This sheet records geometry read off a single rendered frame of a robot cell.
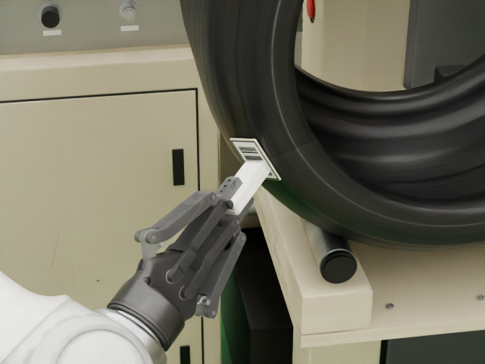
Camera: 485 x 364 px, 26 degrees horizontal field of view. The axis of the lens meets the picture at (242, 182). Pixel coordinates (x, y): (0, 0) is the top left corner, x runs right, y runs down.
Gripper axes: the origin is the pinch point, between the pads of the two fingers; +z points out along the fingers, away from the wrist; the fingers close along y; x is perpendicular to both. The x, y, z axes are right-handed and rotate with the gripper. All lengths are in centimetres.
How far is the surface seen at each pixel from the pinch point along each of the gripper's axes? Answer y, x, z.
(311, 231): 16.1, -5.4, 8.0
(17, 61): -2, -73, 25
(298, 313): 21.9, -5.6, -0.2
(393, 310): 30.5, -0.4, 8.2
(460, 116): 25.0, -3.4, 38.6
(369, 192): 8.9, 7.6, 8.4
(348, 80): 16.9, -18.8, 37.9
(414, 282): 32.7, -1.9, 14.8
